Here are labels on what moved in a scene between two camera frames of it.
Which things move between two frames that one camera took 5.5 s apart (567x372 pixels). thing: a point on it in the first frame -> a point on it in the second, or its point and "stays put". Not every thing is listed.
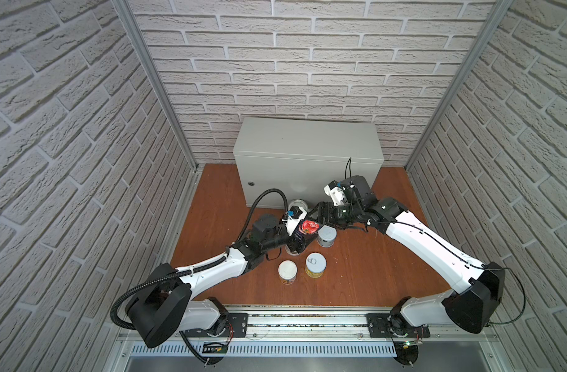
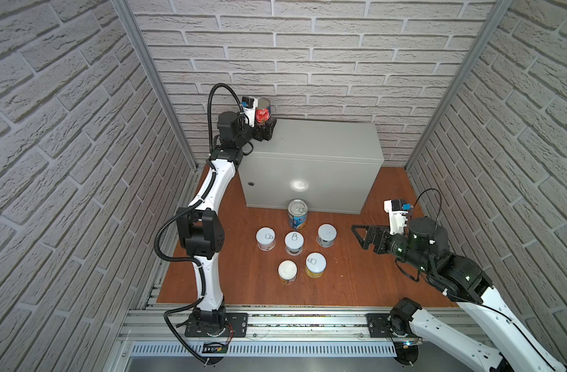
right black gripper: x=330 y=218 -> x=383 y=233
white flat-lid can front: x=287 y=272 stays put
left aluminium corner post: x=125 y=8 stays put
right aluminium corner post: x=498 y=9 stays put
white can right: x=326 y=235 stays put
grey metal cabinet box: x=300 y=157 stays put
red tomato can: x=308 y=227 -> x=263 y=111
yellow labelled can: x=315 y=264 stays put
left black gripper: x=304 y=239 -> x=261 y=129
